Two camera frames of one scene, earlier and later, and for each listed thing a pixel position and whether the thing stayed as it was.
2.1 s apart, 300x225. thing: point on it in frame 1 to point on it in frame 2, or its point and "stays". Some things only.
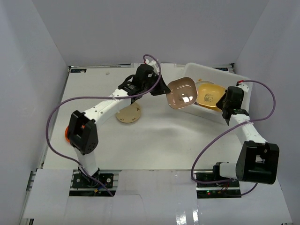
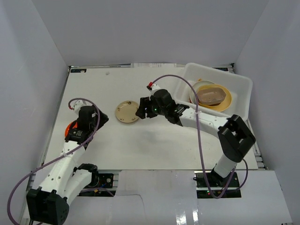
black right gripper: x=219 y=104 to x=145 y=103
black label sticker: x=78 y=70 stays
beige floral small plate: x=129 y=114 stays
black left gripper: x=158 y=86 to x=100 y=119
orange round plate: x=66 y=134 stays
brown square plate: x=183 y=91 to x=210 y=96
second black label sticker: x=222 y=69 stays
